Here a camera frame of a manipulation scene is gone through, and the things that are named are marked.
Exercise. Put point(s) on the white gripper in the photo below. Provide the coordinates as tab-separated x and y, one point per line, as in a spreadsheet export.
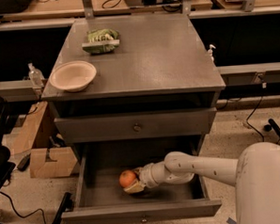
147	176

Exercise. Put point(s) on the orange fruit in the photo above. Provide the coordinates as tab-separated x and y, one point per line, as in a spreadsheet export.
126	178

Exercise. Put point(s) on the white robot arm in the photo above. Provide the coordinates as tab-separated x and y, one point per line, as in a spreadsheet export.
255	175

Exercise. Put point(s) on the open grey drawer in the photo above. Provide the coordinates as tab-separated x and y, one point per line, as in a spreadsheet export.
101	200

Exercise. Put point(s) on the closed grey top drawer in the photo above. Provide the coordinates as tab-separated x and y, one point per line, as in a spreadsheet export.
135	125

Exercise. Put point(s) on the grey drawer cabinet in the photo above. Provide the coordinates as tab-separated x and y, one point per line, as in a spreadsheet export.
159	65

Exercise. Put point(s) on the blue floor tape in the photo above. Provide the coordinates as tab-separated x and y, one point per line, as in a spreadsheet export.
230	221

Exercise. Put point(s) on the black power brick left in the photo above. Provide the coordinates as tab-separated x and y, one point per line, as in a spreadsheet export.
24	163

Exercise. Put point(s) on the cardboard box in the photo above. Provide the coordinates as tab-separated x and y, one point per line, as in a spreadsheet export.
46	160

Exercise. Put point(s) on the white paper bowl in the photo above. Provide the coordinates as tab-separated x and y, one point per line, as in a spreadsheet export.
73	76

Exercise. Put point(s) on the green chip bag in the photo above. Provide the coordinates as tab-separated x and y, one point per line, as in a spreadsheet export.
101	41

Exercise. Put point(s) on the white pump bottle right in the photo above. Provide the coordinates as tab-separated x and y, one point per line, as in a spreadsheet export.
211	50

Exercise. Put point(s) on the clear sanitizer bottle left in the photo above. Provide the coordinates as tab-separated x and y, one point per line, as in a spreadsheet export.
35	75

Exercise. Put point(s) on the wooden back desk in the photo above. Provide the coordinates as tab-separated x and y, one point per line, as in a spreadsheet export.
63	11

